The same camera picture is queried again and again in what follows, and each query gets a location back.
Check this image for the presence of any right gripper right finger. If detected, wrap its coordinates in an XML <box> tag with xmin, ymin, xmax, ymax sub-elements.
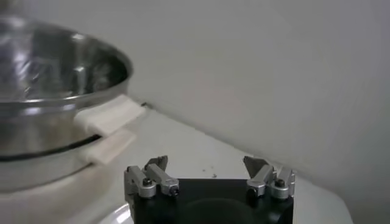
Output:
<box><xmin>243</xmin><ymin>155</ymin><xmax>296</xmax><ymax>200</ymax></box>

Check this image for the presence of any cream electric cooker pot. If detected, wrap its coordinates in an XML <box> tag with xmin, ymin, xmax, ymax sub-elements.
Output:
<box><xmin>0</xmin><ymin>127</ymin><xmax>138</xmax><ymax>224</ymax></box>

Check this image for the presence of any stainless steel steamer basket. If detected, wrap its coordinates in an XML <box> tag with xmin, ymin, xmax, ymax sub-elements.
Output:
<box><xmin>0</xmin><ymin>15</ymin><xmax>147</xmax><ymax>159</ymax></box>

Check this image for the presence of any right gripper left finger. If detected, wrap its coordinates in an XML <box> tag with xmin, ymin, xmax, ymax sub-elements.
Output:
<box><xmin>124</xmin><ymin>155</ymin><xmax>180</xmax><ymax>200</ymax></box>

